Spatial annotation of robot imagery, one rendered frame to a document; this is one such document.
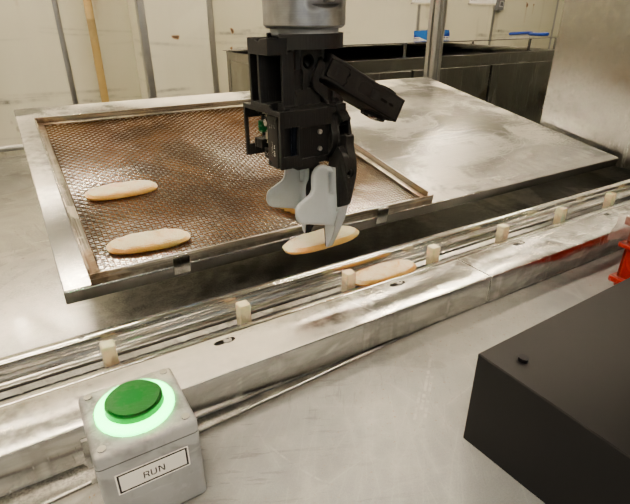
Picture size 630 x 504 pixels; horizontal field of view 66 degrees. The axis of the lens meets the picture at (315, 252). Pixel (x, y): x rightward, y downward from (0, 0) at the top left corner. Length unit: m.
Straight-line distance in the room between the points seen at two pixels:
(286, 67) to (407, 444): 0.35
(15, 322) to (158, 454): 0.36
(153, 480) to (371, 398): 0.21
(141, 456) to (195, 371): 0.12
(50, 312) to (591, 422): 0.58
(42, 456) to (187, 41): 3.72
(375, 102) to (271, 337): 0.26
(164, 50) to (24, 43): 0.92
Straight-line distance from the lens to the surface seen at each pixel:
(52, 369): 0.54
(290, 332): 0.50
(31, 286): 0.77
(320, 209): 0.50
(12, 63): 4.14
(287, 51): 0.46
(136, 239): 0.63
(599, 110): 1.24
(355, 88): 0.50
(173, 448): 0.38
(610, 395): 0.42
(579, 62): 1.26
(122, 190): 0.74
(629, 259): 0.76
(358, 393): 0.50
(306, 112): 0.46
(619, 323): 0.52
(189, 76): 4.04
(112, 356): 0.51
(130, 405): 0.38
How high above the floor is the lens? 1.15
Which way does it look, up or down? 26 degrees down
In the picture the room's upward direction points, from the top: straight up
